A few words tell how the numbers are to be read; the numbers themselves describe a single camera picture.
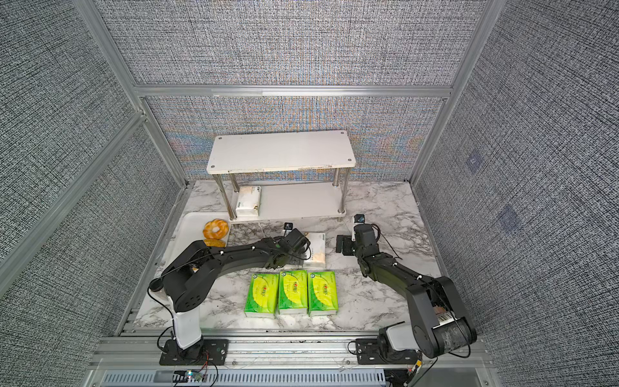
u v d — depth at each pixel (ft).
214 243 3.12
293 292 2.62
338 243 2.75
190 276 1.64
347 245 2.69
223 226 3.35
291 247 2.38
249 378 2.30
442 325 1.41
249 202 3.20
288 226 2.75
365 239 2.26
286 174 4.01
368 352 2.38
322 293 2.61
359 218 2.67
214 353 2.39
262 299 2.54
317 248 2.95
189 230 3.40
